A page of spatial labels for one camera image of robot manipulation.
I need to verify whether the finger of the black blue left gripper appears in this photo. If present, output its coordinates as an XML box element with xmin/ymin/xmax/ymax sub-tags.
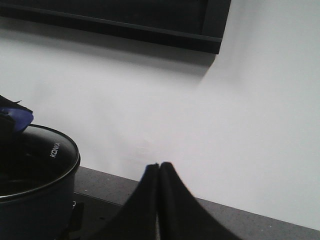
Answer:
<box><xmin>0</xmin><ymin>95</ymin><xmax>34</xmax><ymax>140</ymax></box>

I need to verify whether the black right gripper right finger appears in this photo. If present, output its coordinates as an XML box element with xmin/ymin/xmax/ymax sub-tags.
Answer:
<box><xmin>158</xmin><ymin>162</ymin><xmax>239</xmax><ymax>240</ymax></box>

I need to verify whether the black metal pot support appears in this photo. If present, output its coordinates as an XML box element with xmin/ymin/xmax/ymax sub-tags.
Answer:
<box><xmin>67</xmin><ymin>200</ymin><xmax>85</xmax><ymax>233</ymax></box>

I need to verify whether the black glass gas stove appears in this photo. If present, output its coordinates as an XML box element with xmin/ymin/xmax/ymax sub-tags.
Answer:
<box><xmin>58</xmin><ymin>193</ymin><xmax>121</xmax><ymax>240</ymax></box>

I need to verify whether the dark blue cooking pot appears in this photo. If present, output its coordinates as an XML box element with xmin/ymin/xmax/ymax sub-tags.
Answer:
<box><xmin>0</xmin><ymin>159</ymin><xmax>81</xmax><ymax>240</ymax></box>

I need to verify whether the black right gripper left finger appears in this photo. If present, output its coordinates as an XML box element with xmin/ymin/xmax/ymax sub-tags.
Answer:
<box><xmin>89</xmin><ymin>163</ymin><xmax>159</xmax><ymax>240</ymax></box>

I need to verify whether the glass pot lid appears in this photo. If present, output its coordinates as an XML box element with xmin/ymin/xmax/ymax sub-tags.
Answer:
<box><xmin>0</xmin><ymin>124</ymin><xmax>81</xmax><ymax>202</ymax></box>

